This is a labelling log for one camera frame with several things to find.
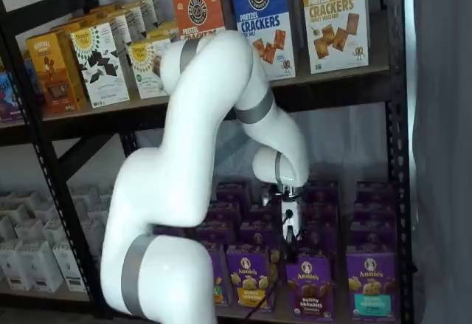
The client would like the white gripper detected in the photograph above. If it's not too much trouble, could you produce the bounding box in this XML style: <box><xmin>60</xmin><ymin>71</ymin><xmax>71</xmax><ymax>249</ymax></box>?
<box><xmin>282</xmin><ymin>193</ymin><xmax>308</xmax><ymax>263</ymax></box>

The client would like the purple box brown patch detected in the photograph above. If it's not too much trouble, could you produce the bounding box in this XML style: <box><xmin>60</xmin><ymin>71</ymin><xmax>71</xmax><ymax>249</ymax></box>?
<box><xmin>285</xmin><ymin>255</ymin><xmax>336</xmax><ymax>320</ymax></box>

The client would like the purple box yellow patch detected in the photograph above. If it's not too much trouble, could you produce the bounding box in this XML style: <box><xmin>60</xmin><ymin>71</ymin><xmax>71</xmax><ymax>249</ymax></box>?
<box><xmin>225</xmin><ymin>244</ymin><xmax>277</xmax><ymax>312</ymax></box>

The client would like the purple box teal patch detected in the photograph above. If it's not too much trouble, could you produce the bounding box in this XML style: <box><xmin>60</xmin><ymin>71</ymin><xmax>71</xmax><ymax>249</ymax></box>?
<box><xmin>346</xmin><ymin>252</ymin><xmax>400</xmax><ymax>322</ymax></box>

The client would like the purple box green patch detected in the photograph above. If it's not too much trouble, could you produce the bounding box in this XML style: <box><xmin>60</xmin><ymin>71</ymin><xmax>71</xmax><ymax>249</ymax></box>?
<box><xmin>212</xmin><ymin>246</ymin><xmax>230</xmax><ymax>306</ymax></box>

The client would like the white box dark label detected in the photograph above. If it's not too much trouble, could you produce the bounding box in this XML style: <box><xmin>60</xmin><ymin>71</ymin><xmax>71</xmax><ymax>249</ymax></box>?
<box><xmin>51</xmin><ymin>241</ymin><xmax>89</xmax><ymax>294</ymax></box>
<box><xmin>17</xmin><ymin>241</ymin><xmax>63</xmax><ymax>294</ymax></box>
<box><xmin>81</xmin><ymin>216</ymin><xmax>111</xmax><ymax>255</ymax></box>
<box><xmin>14</xmin><ymin>218</ymin><xmax>47</xmax><ymax>244</ymax></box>
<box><xmin>42</xmin><ymin>217</ymin><xmax>68</xmax><ymax>244</ymax></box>
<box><xmin>0</xmin><ymin>241</ymin><xmax>30</xmax><ymax>292</ymax></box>
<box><xmin>0</xmin><ymin>216</ymin><xmax>18</xmax><ymax>244</ymax></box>

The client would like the blue pretzel crackers box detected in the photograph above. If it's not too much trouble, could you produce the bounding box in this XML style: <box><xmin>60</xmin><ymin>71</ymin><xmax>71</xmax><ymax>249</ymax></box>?
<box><xmin>228</xmin><ymin>0</ymin><xmax>296</xmax><ymax>81</ymax></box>

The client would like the gold pretzel crackers box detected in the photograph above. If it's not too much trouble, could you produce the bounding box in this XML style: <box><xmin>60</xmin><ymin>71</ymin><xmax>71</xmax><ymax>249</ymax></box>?
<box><xmin>299</xmin><ymin>0</ymin><xmax>370</xmax><ymax>75</ymax></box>

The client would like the orange pretzel crackers box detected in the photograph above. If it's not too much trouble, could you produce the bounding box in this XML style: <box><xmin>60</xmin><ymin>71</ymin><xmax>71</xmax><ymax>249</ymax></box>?
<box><xmin>173</xmin><ymin>0</ymin><xmax>230</xmax><ymax>43</ymax></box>

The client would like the white box dark crackers print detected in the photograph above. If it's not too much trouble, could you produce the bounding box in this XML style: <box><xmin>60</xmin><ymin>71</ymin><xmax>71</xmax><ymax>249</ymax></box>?
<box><xmin>69</xmin><ymin>23</ymin><xmax>131</xmax><ymax>109</ymax></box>

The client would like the white yellow cracker box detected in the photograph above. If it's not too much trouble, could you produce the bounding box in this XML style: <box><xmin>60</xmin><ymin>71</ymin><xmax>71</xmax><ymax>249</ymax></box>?
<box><xmin>123</xmin><ymin>2</ymin><xmax>147</xmax><ymax>41</ymax></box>
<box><xmin>139</xmin><ymin>0</ymin><xmax>162</xmax><ymax>30</ymax></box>
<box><xmin>106</xmin><ymin>11</ymin><xmax>131</xmax><ymax>50</ymax></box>

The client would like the yellow-orange snack box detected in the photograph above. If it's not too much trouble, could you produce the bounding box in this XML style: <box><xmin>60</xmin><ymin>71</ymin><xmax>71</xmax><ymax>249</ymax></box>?
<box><xmin>25</xmin><ymin>30</ymin><xmax>88</xmax><ymax>115</ymax></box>

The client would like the blue purple snack box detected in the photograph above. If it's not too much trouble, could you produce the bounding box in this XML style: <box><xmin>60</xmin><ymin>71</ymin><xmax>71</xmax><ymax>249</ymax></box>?
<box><xmin>0</xmin><ymin>68</ymin><xmax>24</xmax><ymax>124</ymax></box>

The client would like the black metal rack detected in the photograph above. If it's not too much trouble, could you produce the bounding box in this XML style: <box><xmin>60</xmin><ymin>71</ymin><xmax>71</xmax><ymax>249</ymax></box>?
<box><xmin>0</xmin><ymin>117</ymin><xmax>41</xmax><ymax>148</ymax></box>
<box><xmin>0</xmin><ymin>0</ymin><xmax>417</xmax><ymax>324</ymax></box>

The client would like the white fabric curtain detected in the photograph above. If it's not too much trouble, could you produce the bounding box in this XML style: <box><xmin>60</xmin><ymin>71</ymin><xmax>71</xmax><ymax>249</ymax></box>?
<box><xmin>403</xmin><ymin>0</ymin><xmax>472</xmax><ymax>324</ymax></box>

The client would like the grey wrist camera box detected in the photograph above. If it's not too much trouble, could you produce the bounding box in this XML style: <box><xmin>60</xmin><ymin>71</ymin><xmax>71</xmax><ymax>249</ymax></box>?
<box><xmin>260</xmin><ymin>186</ymin><xmax>283</xmax><ymax>207</ymax></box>

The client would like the black cable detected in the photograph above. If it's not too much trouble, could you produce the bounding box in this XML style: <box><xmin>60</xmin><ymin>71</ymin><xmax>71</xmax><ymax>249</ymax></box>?
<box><xmin>243</xmin><ymin>209</ymin><xmax>294</xmax><ymax>321</ymax></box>

